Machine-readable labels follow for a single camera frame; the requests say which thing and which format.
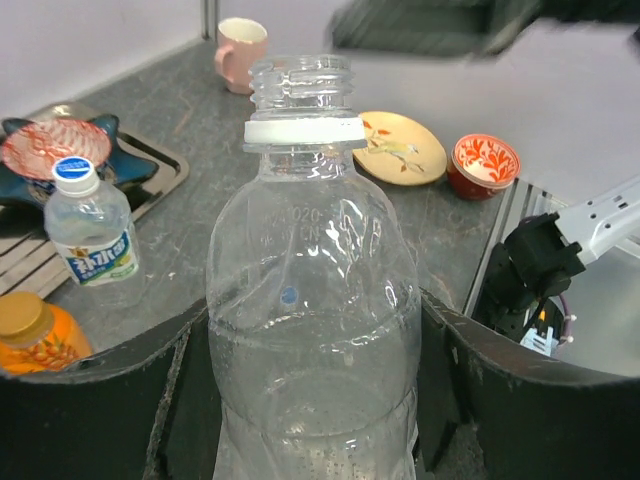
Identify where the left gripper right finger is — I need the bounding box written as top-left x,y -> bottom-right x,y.
417,291 -> 639,479

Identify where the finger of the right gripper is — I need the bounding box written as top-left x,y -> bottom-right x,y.
324,0 -> 546,61

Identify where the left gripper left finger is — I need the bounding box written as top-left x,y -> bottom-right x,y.
1,300 -> 222,479

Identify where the labelled water bottle blue cap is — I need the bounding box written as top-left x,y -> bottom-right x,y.
44,156 -> 145,308

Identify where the clear unlabelled water bottle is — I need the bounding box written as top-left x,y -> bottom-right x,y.
206,54 -> 421,479

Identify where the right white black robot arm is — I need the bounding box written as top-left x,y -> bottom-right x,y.
329,1 -> 639,342

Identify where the orange juice bottle left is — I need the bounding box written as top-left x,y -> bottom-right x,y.
1,291 -> 93,375

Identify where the beige bird painted plate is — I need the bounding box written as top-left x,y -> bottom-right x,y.
353,111 -> 448,186

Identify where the red floral small bowl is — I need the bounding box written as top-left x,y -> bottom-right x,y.
446,134 -> 521,200

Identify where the silver metal tray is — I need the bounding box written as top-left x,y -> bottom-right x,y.
1,102 -> 189,297

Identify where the pink ceramic mug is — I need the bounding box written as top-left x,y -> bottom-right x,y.
214,17 -> 268,95

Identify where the blue star shaped dish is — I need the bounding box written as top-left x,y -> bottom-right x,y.
1,114 -> 158,209

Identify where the red patterned small bowl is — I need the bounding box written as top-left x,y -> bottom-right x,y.
1,118 -> 112,180

